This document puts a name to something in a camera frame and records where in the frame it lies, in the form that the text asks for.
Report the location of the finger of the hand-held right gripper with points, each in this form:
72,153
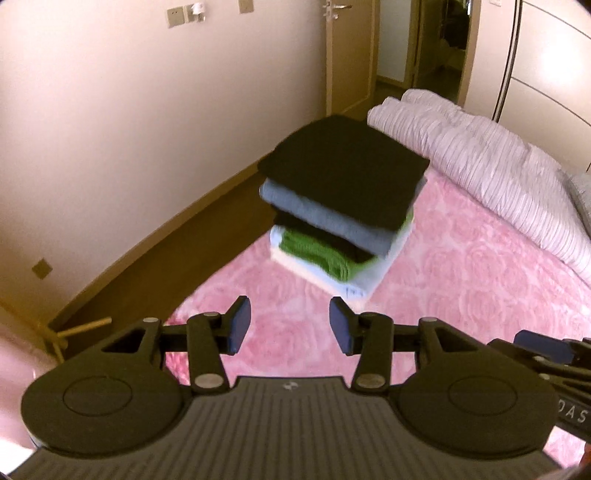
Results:
549,348
531,362

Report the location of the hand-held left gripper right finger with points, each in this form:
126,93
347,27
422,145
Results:
340,325

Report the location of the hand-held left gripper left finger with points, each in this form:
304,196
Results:
240,323

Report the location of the black garment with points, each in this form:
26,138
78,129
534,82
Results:
341,170

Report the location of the folded light blue garment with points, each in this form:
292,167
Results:
364,281

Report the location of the folded green garment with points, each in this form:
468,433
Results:
318,256

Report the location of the folded dark garment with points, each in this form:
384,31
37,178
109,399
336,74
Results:
332,242

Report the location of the pink floral blanket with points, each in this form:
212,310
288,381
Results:
461,300

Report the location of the folded blue-grey garment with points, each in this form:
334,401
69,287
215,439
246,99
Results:
318,217

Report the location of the grey pillow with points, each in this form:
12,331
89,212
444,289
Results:
581,194

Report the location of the striped lilac duvet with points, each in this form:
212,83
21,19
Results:
485,170

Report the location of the pink patterned curtain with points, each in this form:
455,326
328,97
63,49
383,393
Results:
23,392

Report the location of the cream panelled wardrobe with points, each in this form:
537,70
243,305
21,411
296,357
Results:
545,69

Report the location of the low wall socket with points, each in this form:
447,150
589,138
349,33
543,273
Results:
41,269

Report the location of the wall switch with white plug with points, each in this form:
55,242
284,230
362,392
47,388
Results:
195,11

